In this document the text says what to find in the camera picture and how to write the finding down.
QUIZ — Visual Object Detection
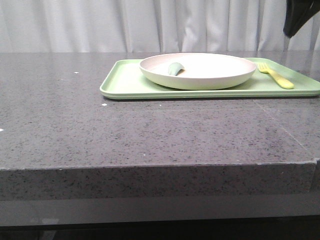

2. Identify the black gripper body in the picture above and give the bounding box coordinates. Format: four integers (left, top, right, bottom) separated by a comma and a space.
283, 0, 320, 38

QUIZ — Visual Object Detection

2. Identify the yellow plastic fork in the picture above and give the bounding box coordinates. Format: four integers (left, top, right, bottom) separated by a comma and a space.
257, 62, 295, 90

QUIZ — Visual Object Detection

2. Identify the beige round plate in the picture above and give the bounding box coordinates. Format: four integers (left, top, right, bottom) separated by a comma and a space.
139, 53, 256, 90

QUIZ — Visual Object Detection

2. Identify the green utensil on plate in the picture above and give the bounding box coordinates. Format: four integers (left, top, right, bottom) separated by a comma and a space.
168, 62, 185, 76

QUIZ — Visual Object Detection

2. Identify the light green plastic tray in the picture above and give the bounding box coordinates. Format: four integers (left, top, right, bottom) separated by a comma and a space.
100, 57, 320, 100

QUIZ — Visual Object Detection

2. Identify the grey pleated curtain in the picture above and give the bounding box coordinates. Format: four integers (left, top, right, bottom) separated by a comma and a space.
0, 0, 320, 53

